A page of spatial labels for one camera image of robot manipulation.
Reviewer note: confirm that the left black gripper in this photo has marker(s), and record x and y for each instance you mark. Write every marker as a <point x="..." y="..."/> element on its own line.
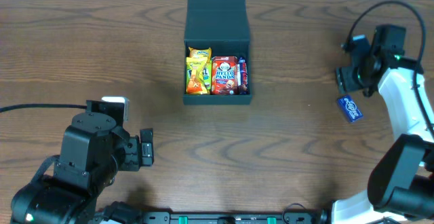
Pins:
<point x="146" y="148"/>

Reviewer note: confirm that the green Pretz box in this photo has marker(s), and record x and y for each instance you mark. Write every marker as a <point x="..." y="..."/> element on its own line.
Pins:
<point x="207" y="75"/>

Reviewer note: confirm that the blue Eclipse mint box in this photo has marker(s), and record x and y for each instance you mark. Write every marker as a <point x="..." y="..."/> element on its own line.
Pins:
<point x="349" y="108"/>

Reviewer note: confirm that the red Hello Panda box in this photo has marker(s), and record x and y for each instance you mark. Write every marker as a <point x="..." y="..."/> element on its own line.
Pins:
<point x="224" y="79"/>

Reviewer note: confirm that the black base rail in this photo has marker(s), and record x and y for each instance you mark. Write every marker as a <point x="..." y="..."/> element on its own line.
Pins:
<point x="167" y="218"/>

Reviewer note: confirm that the black gift box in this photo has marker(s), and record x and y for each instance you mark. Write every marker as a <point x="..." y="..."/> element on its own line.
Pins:
<point x="223" y="26"/>

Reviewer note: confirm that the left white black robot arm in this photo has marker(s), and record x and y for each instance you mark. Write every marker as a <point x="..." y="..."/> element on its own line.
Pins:
<point x="65" y="189"/>

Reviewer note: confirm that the small yellow snack packet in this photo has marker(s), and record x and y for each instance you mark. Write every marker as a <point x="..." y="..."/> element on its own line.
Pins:
<point x="196" y="53"/>

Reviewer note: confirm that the Dairy Milk chocolate bar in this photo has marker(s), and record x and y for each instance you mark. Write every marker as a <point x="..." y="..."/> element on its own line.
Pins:
<point x="242" y="76"/>

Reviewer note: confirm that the yellow orange snack packet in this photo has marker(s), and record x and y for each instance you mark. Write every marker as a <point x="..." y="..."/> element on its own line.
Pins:
<point x="195" y="83"/>

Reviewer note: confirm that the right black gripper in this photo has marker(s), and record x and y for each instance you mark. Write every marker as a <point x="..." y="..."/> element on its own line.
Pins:
<point x="346" y="78"/>

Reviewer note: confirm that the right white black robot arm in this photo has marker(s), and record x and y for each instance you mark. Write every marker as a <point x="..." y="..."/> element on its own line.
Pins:
<point x="395" y="191"/>

